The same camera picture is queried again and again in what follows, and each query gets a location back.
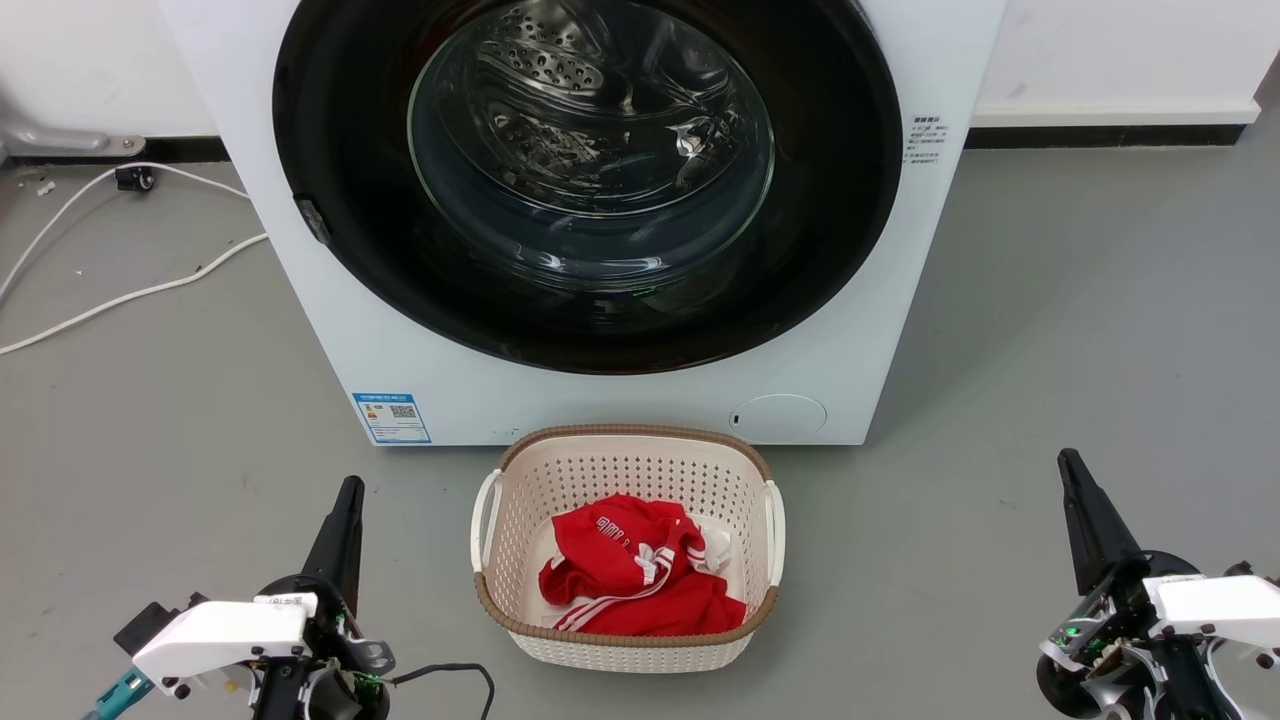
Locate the round black glass washer door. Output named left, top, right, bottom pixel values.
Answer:
left=272, top=0, right=905, bottom=376

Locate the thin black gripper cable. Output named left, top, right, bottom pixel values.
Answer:
left=385, top=662, right=497, bottom=720

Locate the blue energy label sticker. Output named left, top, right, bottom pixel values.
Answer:
left=352, top=392, right=433, bottom=445

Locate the black door handle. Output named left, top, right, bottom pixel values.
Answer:
left=294, top=197, right=333, bottom=247

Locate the teal cable connector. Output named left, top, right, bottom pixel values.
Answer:
left=83, top=668, right=157, bottom=720

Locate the grey pipe with bracket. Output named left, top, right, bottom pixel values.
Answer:
left=3, top=125, right=147, bottom=160

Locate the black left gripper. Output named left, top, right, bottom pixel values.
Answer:
left=250, top=475, right=397, bottom=720

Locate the white front-load washing machine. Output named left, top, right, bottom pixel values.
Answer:
left=160, top=0, right=1007, bottom=447

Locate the round white filter cover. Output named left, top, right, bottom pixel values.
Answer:
left=729, top=393, right=828, bottom=444

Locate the white power cable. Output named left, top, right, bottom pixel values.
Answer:
left=0, top=232, right=270, bottom=357
left=0, top=162, right=252, bottom=304

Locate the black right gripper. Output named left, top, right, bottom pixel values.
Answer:
left=1035, top=448, right=1217, bottom=720

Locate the black text sticker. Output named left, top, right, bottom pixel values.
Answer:
left=905, top=114, right=944, bottom=169

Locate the red striped garment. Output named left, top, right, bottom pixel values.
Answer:
left=538, top=494, right=747, bottom=638

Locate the white garment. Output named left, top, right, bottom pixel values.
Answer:
left=686, top=514, right=737, bottom=577

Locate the cream perforated laundry basket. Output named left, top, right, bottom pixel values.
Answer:
left=470, top=424, right=787, bottom=674

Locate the stainless steel washer drum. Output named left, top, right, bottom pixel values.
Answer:
left=420, top=0, right=773, bottom=216

